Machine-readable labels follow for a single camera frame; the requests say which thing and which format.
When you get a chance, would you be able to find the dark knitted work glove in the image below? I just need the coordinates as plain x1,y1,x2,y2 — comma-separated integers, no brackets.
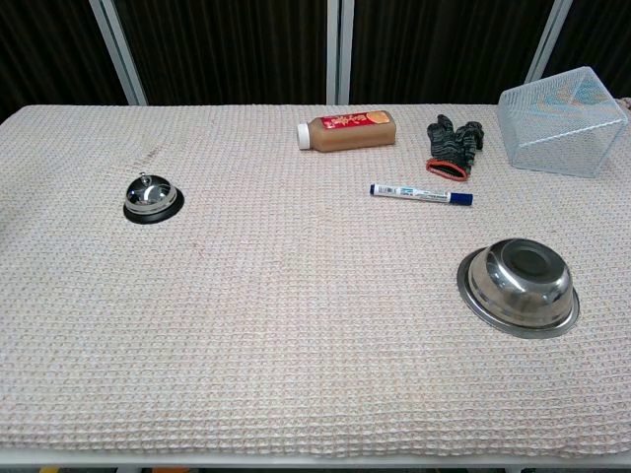
425,113,485,183

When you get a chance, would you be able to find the stainless steel bowl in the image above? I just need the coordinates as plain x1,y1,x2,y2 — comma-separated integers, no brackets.
456,237,581,340

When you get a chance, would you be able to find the white slanted frame post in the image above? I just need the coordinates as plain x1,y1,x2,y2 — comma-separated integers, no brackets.
89,0,149,106
524,0,574,85

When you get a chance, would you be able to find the white vertical frame post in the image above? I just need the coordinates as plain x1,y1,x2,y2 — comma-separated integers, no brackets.
325,0,356,105

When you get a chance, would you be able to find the beige waffle weave tablecloth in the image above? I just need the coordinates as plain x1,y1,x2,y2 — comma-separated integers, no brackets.
0,102,631,459

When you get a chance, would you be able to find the blue white marker pen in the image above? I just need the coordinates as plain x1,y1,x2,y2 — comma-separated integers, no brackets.
369,182,475,206

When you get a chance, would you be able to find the light blue wire mesh basket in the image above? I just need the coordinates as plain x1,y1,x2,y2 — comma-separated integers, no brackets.
496,65,630,179

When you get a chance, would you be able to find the silver desk call bell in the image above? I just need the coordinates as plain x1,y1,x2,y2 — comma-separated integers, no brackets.
122,171,185,226

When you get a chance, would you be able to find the brown drink bottle red label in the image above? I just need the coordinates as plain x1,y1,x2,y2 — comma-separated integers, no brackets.
296,109,397,153

